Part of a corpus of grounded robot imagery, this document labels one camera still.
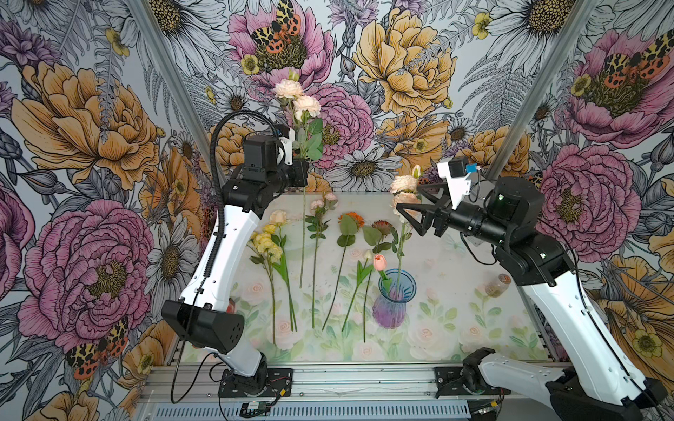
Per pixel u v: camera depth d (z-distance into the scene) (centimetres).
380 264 64
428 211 48
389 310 87
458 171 46
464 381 69
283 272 97
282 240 105
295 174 63
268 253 97
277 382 75
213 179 50
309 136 70
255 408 71
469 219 48
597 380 36
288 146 63
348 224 105
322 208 112
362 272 94
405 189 65
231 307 87
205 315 41
